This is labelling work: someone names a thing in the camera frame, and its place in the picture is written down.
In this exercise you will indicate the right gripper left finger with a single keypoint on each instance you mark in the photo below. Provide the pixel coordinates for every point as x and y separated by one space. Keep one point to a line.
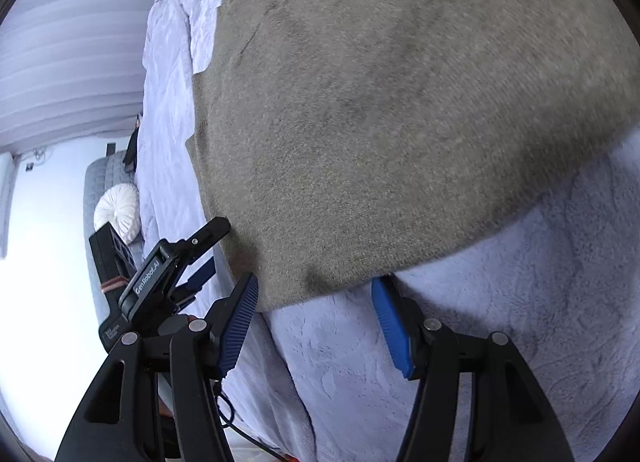
119 417

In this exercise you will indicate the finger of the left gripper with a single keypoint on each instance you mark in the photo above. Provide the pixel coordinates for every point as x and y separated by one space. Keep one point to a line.
185 293
206 237

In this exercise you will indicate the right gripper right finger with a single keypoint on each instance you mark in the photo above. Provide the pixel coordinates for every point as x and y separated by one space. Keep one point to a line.
511 419

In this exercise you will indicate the taupe knit sweater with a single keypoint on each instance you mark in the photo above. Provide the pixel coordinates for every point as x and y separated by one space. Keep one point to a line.
348 138

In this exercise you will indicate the round white cushion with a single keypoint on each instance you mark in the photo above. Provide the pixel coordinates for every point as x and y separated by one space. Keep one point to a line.
120 207

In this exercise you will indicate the grey quilted sofa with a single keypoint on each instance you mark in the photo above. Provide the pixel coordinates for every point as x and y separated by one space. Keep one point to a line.
100 176

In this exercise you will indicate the lavender plush bed blanket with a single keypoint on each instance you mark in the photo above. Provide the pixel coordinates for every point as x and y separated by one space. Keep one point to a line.
315 379

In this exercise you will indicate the grey pleated curtain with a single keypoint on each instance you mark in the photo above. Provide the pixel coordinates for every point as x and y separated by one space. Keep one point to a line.
70 69

